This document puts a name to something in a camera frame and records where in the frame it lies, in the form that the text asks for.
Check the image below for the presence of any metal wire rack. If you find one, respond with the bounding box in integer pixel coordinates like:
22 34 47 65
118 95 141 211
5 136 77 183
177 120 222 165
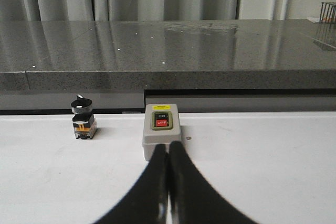
319 2 336 24

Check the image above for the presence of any black rotary selector switch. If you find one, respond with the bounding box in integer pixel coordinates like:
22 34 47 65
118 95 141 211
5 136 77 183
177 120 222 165
71 95 97 140

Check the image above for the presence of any grey on-off switch box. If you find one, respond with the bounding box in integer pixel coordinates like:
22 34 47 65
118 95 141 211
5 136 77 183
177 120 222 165
142 103 182 161

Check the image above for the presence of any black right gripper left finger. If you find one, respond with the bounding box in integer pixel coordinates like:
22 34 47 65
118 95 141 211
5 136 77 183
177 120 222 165
96 144 168 223

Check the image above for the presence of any grey stone counter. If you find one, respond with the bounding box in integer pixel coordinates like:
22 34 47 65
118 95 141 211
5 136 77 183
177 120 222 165
1 19 335 115

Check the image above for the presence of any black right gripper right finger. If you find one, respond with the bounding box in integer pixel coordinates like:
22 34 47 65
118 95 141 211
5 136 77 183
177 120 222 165
169 142 255 223

